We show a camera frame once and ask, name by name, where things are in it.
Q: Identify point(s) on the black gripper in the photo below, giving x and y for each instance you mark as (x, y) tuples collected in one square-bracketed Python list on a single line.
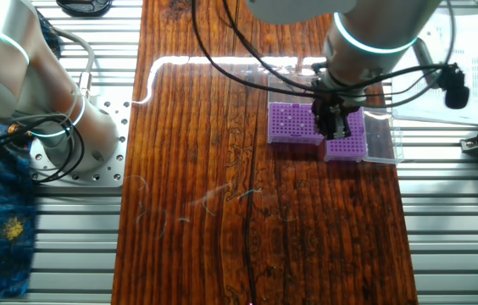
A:
[(334, 108)]

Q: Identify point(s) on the black C-clamp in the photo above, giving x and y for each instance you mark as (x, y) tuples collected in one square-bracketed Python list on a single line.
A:
[(84, 7)]

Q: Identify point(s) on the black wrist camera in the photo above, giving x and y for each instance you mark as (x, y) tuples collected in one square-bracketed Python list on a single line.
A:
[(455, 91)]

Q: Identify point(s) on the purple pipette tip box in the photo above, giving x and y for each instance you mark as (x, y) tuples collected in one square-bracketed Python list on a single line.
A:
[(294, 135), (345, 153)]

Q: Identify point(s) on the white printed paper sheet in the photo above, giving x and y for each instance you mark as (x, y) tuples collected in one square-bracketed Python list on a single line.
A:
[(476, 63)]

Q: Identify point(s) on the silver perforated base plate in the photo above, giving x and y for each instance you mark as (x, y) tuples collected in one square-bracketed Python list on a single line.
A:
[(112, 175)]

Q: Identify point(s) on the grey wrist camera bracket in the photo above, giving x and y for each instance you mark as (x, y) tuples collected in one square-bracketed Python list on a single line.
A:
[(423, 55)]

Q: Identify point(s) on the brown wooden board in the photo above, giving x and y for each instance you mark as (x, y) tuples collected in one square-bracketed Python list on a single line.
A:
[(201, 212)]

